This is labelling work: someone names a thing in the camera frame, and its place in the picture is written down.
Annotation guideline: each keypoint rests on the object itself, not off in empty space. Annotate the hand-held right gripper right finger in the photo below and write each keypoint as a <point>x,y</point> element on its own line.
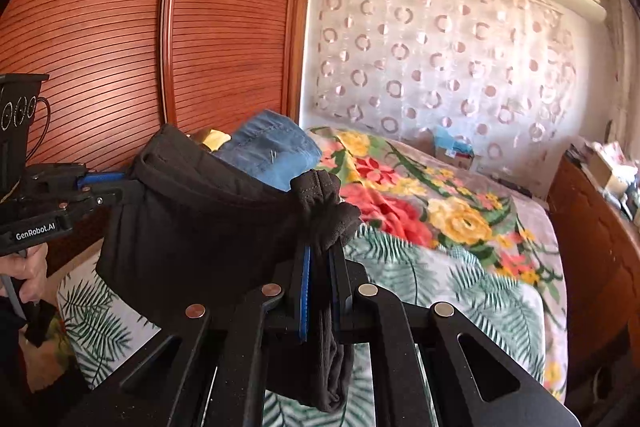
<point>334,292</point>

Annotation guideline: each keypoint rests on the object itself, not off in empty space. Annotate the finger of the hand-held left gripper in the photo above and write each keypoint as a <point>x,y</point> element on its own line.
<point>105,198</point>
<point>102,178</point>

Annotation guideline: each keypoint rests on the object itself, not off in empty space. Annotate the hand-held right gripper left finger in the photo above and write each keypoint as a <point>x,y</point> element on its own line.
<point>304,297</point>

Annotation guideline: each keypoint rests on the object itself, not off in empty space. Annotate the black pants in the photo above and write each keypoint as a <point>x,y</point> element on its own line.
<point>200,217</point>

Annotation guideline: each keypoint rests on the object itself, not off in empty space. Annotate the person's left hand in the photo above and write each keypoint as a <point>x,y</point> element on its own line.
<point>25,269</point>

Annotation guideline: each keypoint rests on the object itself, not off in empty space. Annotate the leaf print bedsheet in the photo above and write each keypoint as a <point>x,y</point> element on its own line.
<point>425,277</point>

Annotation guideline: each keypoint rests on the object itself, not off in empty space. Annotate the yellow cloth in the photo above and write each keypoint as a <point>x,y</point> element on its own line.
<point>215,140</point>

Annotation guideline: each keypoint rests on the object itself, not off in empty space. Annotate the floral blanket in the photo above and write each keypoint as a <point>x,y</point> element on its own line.
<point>425,207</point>

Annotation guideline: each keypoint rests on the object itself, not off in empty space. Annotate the blue jeans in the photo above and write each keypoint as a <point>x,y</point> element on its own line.
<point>270,152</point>

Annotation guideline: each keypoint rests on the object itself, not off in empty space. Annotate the wooden slatted wardrobe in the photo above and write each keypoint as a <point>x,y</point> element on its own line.
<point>150,32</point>

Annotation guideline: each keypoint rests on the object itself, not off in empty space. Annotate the blue tissue pack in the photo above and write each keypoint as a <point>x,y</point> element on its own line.
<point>452,144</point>

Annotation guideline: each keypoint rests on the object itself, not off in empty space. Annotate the wooden cabinet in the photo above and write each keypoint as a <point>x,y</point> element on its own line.
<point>590,247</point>

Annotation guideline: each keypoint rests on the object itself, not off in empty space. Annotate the circle pattern sheer curtain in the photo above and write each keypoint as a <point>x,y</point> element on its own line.
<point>450,57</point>

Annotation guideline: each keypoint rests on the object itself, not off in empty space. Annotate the cardboard box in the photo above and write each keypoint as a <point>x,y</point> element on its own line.
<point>607,174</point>

